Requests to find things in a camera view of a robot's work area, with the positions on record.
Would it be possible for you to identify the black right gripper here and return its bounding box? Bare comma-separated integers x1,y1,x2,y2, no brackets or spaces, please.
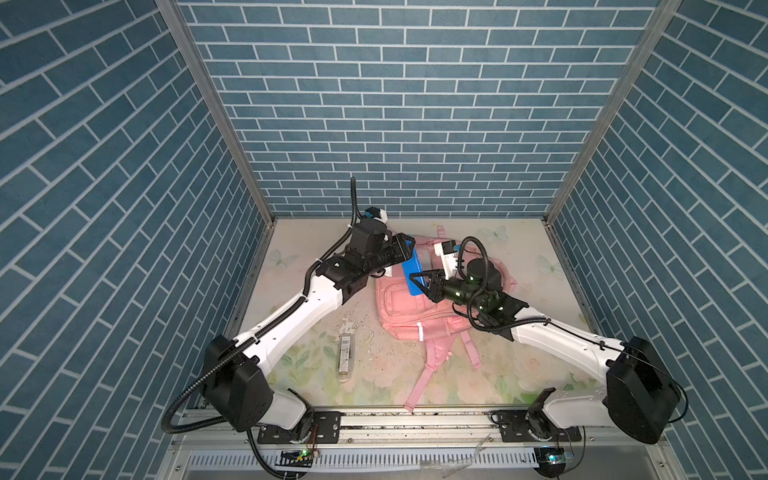
409,271,486,315

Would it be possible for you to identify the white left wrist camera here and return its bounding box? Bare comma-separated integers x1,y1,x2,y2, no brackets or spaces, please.
363,207,388,223

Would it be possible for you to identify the pink school backpack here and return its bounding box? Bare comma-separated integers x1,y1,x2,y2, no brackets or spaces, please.
376,236,482,411

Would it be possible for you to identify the black corrugated right cable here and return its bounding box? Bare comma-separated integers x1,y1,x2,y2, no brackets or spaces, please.
452,235,550,334

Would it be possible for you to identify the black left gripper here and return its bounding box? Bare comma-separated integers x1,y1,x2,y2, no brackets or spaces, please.
361,232,416,277

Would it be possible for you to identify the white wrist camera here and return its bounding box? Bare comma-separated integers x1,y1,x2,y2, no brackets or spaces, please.
363,207,388,223
434,240,460,279

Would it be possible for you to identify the blue pencil case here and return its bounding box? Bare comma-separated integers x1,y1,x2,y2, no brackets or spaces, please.
402,248,431,296

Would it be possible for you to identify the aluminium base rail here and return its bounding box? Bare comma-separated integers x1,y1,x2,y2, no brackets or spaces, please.
155,405,661,480

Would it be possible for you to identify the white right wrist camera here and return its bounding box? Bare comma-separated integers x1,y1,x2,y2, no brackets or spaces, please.
434,240,460,279

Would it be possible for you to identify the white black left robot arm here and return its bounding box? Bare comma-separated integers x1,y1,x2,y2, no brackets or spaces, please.
199,217,416,441

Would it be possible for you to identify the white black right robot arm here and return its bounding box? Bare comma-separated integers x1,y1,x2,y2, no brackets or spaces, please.
405,258,687,445

